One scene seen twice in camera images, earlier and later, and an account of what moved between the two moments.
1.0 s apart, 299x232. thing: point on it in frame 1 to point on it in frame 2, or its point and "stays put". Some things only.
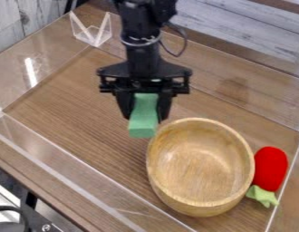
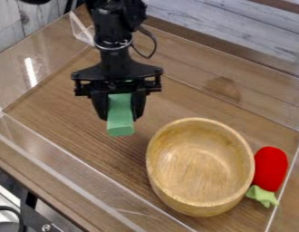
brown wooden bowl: [200, 167] stays put
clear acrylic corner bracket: [93, 35] stays put
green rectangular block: [144, 120] to [120, 125]
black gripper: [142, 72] to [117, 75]
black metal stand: [36, 222] stays put
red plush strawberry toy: [269, 175] stays put
